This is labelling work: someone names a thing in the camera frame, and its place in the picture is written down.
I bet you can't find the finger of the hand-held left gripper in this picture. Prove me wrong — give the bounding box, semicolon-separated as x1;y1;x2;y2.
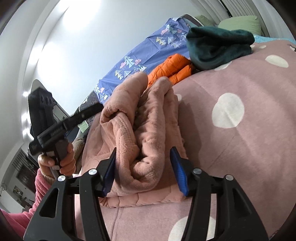
62;103;104;131

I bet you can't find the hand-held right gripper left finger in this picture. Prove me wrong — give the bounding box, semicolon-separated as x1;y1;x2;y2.
23;147;117;241

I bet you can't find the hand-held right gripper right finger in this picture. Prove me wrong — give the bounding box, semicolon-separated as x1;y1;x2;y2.
169;146;270;241

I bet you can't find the pink quilted jacket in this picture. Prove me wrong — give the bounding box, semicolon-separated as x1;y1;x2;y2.
81;72;193;208

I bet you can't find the person's left forearm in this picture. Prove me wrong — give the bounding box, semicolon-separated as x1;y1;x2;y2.
0;169;59;231

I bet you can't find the person's left hand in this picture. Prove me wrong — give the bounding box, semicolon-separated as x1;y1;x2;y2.
37;142;77;178

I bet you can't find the pink polka dot blanket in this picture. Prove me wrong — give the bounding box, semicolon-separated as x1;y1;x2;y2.
74;38;296;241

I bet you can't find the blue tree print sheet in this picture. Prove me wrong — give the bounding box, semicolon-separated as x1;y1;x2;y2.
94;17;193;103

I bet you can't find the orange puffer jacket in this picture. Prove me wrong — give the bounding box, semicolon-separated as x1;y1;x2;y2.
147;54;195;87

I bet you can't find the dark green garment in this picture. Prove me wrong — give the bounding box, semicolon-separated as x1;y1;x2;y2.
186;26;255;71

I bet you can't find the green pillow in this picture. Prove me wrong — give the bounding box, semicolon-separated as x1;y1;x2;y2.
218;16;262;35

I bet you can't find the light blue sheet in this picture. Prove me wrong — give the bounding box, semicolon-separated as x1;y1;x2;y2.
253;34;296;44

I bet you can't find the grey curtain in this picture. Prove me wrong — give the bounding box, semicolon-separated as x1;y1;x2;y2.
192;0;278;24

